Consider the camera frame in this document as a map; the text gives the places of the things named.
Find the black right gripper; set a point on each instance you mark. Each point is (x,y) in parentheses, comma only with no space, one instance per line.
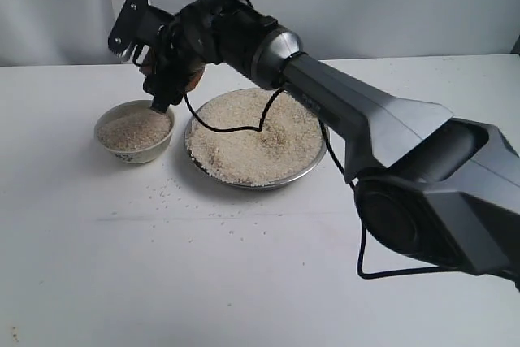
(210,32)

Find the brown wooden cup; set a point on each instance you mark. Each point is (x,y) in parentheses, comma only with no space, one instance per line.
(193,80)

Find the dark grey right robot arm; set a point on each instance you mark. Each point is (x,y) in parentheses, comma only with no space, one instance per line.
(426,185)

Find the rice in bowl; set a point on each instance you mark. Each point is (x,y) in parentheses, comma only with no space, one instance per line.
(136,131)

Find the white floral ceramic bowl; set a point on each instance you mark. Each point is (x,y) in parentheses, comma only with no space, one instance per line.
(136,156)

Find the rice heap in tray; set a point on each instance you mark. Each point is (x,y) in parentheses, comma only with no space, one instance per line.
(257,144)

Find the round metal tray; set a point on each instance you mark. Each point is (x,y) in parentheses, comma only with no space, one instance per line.
(195,160)

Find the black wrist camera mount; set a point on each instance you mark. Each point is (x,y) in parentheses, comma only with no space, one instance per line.
(138,24)

